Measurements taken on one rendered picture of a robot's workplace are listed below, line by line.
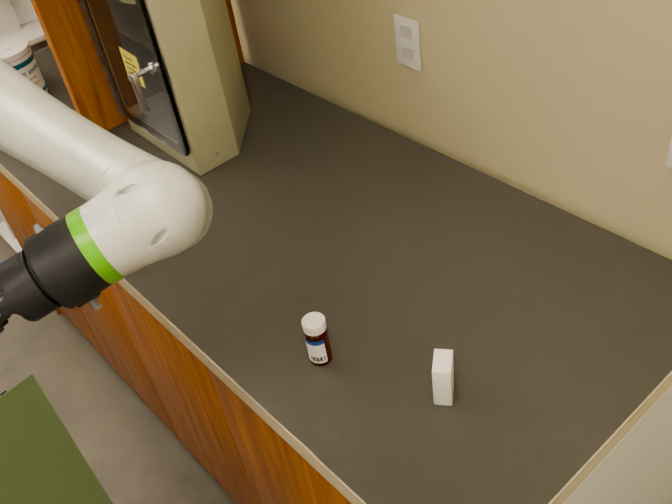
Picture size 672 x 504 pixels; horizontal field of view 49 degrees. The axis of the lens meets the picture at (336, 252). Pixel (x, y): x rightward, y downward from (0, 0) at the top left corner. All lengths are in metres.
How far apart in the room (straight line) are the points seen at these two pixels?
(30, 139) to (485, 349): 0.75
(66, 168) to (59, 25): 0.95
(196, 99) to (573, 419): 1.00
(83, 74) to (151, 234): 1.16
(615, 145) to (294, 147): 0.73
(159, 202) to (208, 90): 0.88
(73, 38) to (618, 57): 1.21
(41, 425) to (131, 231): 0.27
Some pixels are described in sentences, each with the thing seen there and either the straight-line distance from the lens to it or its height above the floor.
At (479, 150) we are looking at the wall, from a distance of 1.63.
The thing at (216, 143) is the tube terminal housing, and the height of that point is 1.00.
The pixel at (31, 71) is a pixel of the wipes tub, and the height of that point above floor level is 1.03.
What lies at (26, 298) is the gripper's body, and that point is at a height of 1.37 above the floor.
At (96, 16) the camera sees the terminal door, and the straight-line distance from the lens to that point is 1.79.
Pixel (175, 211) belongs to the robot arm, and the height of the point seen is 1.42.
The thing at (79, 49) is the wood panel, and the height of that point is 1.16.
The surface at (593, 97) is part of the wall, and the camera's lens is 1.39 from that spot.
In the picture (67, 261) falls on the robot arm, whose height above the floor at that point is 1.40.
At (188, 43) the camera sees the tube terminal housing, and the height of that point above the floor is 1.24.
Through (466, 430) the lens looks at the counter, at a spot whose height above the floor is 0.94.
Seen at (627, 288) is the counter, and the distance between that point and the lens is 1.36.
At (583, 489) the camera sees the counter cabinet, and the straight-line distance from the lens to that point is 1.18.
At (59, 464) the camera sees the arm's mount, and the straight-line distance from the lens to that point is 1.00.
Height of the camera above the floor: 1.88
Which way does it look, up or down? 41 degrees down
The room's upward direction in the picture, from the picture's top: 10 degrees counter-clockwise
